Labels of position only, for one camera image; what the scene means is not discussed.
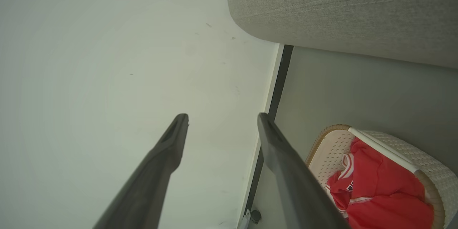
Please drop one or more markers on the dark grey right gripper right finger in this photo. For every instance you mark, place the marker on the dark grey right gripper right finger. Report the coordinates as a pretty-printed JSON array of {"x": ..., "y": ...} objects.
[{"x": 297, "y": 189}]

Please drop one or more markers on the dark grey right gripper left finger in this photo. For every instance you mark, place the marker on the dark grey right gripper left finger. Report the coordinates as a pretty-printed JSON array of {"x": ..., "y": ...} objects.
[{"x": 150, "y": 179}]

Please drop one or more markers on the red garment with white trim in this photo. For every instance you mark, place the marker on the red garment with white trim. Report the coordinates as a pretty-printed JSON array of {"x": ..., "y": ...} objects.
[{"x": 386, "y": 193}]

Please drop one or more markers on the grey fabric sofa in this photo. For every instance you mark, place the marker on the grey fabric sofa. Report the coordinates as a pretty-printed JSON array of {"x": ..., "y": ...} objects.
[{"x": 340, "y": 7}]

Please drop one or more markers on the black caster wheel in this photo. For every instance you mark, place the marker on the black caster wheel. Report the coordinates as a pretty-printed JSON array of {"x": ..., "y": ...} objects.
[{"x": 256, "y": 217}]

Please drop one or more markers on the cream perforated laundry basket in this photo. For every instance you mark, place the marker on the cream perforated laundry basket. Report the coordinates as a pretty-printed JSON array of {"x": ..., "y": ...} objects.
[{"x": 329, "y": 150}]

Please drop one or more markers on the grey metal furniture leg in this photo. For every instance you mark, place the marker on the grey metal furniture leg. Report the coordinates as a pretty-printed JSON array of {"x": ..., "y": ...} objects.
[{"x": 245, "y": 222}]

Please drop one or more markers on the black and white baseboard strip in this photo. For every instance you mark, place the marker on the black and white baseboard strip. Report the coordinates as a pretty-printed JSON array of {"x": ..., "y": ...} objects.
[{"x": 277, "y": 93}]

